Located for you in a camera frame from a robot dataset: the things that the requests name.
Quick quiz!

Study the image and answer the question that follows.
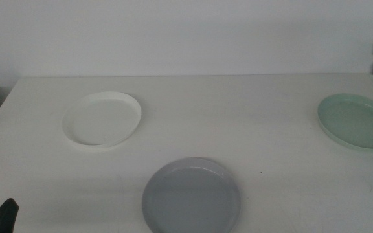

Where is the grey shallow bowl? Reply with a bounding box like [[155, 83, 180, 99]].
[[141, 157, 242, 233]]

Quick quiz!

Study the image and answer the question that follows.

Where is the pale green shallow bowl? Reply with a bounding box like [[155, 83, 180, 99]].
[[317, 93, 373, 151]]

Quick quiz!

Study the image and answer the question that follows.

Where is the white shallow bowl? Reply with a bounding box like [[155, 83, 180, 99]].
[[62, 91, 142, 151]]

